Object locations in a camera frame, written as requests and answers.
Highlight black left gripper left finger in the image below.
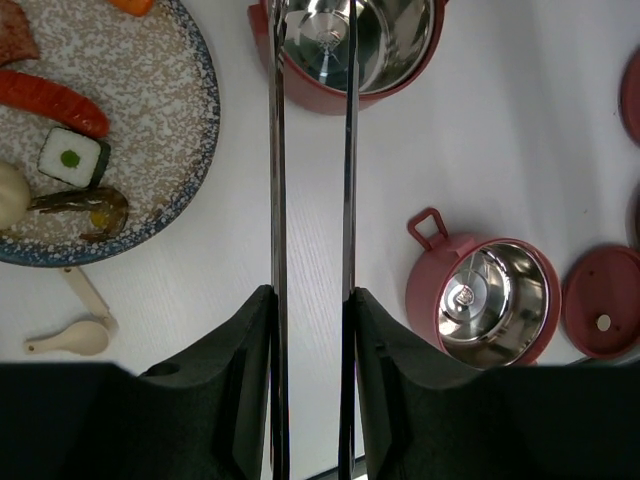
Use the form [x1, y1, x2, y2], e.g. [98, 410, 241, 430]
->
[1, 285, 274, 479]

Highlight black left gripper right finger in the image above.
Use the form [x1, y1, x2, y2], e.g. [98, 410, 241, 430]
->
[353, 289, 639, 479]

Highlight metal tongs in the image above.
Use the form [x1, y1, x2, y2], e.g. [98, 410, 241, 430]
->
[268, 1, 358, 479]

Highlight pink lunch container with handle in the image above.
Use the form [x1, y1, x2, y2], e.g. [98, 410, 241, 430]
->
[405, 207, 562, 370]

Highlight sushi roll piece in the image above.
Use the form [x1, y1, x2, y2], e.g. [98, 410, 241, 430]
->
[37, 127, 111, 189]

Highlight dark red lunch container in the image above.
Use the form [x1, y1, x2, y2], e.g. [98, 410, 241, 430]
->
[247, 0, 450, 117]

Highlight orange fried chicken piece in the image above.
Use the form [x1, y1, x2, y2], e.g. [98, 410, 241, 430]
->
[109, 0, 155, 17]

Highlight dark red lid front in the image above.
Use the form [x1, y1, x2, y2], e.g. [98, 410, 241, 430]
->
[562, 245, 639, 359]

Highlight dark red lid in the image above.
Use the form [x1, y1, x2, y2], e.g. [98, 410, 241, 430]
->
[625, 183, 640, 249]
[562, 245, 639, 359]
[619, 48, 640, 145]

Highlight brown shrimp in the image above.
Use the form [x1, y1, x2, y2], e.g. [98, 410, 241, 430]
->
[28, 187, 130, 243]

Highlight white steamed bun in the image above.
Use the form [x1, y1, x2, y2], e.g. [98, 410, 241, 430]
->
[0, 161, 31, 230]

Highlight dark red lid middle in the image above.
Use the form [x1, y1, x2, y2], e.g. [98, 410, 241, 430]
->
[625, 183, 640, 249]

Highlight speckled ceramic plate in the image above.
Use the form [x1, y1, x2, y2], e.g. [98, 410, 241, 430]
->
[1, 1, 221, 268]

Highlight red sausage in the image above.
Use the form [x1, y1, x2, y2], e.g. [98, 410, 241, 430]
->
[1, 69, 110, 138]

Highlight dark red lid back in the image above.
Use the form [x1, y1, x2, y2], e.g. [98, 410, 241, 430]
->
[619, 48, 640, 145]

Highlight brown meat slice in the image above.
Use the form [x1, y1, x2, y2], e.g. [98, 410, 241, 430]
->
[1, 0, 40, 67]

